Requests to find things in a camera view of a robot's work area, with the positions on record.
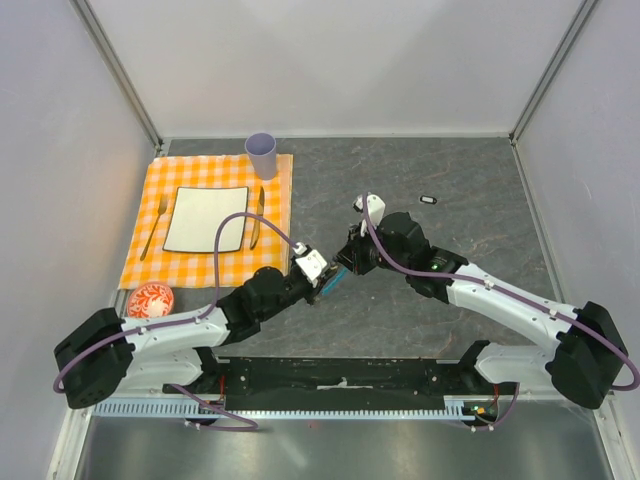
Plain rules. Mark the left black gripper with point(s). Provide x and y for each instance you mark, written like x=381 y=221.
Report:
x=313 y=292

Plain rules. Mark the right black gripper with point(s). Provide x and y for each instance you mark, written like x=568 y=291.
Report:
x=352 y=254

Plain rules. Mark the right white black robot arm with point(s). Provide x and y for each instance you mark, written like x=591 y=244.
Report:
x=578 y=351

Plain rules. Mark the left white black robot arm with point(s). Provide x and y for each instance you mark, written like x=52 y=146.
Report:
x=108 y=354

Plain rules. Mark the gold knife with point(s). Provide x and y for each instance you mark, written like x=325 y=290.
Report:
x=257 y=224

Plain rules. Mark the white square plate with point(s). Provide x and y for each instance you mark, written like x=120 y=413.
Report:
x=197 y=215

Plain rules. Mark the purple plastic cup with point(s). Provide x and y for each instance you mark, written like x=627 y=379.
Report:
x=261 y=150

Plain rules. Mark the red patterned bowl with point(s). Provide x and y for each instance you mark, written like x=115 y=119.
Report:
x=151 y=300

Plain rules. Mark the orange checkered cloth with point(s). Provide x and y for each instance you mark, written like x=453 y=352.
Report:
x=187 y=270

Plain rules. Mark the gold fork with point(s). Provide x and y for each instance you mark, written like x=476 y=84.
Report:
x=162 y=207

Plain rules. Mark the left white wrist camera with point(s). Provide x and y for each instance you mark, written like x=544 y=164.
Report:
x=309 y=263

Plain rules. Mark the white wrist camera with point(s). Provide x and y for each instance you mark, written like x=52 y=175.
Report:
x=371 y=208
x=309 y=263

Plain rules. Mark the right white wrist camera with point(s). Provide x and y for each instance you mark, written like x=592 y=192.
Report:
x=371 y=208

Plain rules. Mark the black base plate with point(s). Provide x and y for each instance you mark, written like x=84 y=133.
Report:
x=336 y=382

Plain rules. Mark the grey slotted cable duct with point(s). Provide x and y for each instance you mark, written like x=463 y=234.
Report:
x=452 y=409

